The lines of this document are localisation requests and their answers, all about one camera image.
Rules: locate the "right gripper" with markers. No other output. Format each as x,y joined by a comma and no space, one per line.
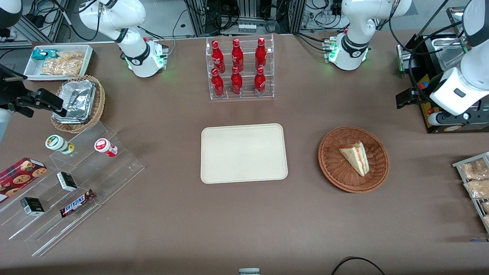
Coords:
8,91

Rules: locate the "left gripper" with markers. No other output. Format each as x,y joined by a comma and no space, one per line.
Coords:
419,95

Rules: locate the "triangular sandwich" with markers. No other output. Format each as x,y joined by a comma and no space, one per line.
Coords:
355,156

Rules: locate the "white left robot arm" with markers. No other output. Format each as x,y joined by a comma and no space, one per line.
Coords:
355,23

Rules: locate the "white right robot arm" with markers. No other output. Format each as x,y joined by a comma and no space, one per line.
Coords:
133,38

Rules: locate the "light wicker basket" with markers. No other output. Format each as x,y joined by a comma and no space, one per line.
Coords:
100,99

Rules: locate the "round brown wicker basket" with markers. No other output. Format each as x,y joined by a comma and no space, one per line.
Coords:
332,168

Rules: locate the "beige rectangular tray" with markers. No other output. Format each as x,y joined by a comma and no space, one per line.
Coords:
243,153

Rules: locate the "white rectangular bin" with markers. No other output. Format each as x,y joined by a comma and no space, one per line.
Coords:
32,70

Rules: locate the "black food warmer appliance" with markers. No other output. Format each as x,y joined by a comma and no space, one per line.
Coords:
433,128

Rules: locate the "aluminium foil container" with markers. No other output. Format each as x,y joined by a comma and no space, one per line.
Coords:
76,99

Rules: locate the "green lid small bottle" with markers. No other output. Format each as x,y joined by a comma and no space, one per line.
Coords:
57,143

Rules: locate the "clear bag of crackers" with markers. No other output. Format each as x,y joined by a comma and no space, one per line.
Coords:
63,65

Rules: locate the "teal snack packet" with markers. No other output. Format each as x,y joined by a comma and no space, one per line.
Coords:
40,54

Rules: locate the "steel food pan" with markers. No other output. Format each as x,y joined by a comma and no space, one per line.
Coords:
445,51

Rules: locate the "red cookie box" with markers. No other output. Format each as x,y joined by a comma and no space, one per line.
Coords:
19,177

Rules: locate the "red lid small bottle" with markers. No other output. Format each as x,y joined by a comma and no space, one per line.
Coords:
104,146

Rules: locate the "small black box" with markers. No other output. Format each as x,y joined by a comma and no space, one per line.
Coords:
67,181
32,206

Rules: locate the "clear snack bag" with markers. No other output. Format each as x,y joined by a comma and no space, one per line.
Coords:
473,170
486,207
477,189

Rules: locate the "clear acrylic stepped display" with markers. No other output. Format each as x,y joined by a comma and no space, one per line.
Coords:
114,172

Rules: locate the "snickers chocolate bar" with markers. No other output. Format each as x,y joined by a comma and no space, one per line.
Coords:
76,203

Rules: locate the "clear acrylic bottle rack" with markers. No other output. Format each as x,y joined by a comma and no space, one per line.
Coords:
267,95

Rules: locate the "red cola bottle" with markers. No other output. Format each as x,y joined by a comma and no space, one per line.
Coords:
217,84
259,82
261,53
237,55
217,55
236,82

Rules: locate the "small blue object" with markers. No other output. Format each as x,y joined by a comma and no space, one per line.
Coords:
479,240

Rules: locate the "white power strip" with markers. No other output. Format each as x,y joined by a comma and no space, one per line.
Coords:
247,27

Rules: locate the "white grey device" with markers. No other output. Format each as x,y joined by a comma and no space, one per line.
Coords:
249,271

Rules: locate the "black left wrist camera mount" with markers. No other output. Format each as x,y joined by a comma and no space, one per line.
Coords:
452,118

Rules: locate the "aluminium frame structure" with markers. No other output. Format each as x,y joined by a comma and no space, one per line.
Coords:
198,19

